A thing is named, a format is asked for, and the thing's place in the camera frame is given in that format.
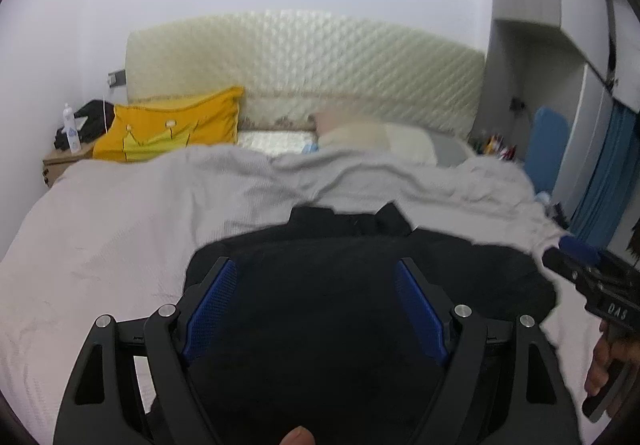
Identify black puffer jacket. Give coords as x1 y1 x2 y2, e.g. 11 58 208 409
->
186 205 556 444

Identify grey white wardrobe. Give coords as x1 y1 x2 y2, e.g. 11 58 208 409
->
474 0 626 217

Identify white spray bottle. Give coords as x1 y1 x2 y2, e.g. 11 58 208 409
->
62 103 81 154

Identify grey beige pillow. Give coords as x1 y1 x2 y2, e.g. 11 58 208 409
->
310 109 475 168

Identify grey bed blanket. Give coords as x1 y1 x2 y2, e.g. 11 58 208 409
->
0 143 616 445

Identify cream quilted headboard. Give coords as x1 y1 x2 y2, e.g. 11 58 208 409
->
125 11 485 136

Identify blue padded chair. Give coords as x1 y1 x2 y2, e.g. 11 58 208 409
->
524 106 570 194

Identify wooden nightstand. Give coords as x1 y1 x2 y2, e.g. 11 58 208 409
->
42 142 94 188

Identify bottles on side shelf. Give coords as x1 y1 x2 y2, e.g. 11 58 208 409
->
469 131 516 161

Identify black bag on nightstand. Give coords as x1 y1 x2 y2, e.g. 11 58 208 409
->
53 100 115 150

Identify yellow crown pillow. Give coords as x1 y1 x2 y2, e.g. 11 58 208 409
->
92 87 244 162

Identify person left hand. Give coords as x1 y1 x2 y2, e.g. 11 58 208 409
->
280 425 316 445

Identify person right hand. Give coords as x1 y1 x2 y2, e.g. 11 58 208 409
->
585 335 639 396

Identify wall power socket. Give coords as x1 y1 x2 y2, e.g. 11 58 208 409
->
107 69 126 88

